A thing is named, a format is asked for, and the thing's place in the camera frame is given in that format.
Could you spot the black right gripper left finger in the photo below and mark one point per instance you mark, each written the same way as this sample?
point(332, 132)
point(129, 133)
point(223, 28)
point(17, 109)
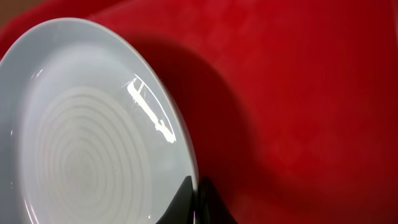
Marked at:
point(181, 209)

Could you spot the light blue plate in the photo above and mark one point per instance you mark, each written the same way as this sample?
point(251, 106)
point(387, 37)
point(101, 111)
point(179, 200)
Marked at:
point(88, 132)

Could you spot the red serving tray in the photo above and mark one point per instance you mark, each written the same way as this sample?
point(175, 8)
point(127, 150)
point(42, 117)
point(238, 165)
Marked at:
point(291, 104)

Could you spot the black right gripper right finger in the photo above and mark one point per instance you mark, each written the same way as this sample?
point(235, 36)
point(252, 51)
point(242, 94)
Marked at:
point(211, 207)

